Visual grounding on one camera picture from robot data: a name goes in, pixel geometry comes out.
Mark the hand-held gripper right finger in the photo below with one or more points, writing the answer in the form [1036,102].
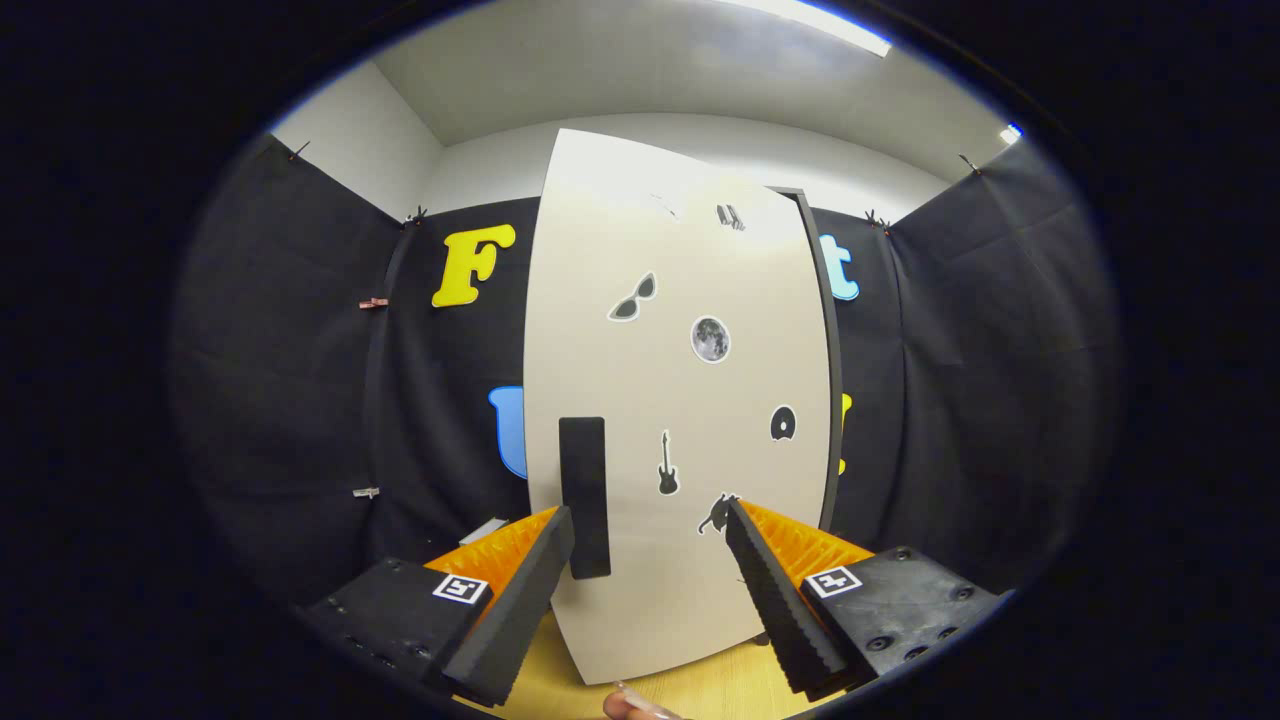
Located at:
[780,615]

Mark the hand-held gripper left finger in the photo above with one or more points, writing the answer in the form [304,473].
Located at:
[520,615]

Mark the pale green book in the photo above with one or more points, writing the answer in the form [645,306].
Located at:
[485,530]

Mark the dark grey cabinet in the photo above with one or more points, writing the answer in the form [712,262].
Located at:
[832,360]

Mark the black backdrop cloth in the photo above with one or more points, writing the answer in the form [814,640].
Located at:
[950,400]

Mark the small black clip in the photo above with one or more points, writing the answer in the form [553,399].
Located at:
[415,215]
[298,150]
[877,220]
[968,163]

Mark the small ceiling light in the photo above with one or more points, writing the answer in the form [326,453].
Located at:
[1010,133]

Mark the long ceiling light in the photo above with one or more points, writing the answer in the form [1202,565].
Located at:
[810,22]

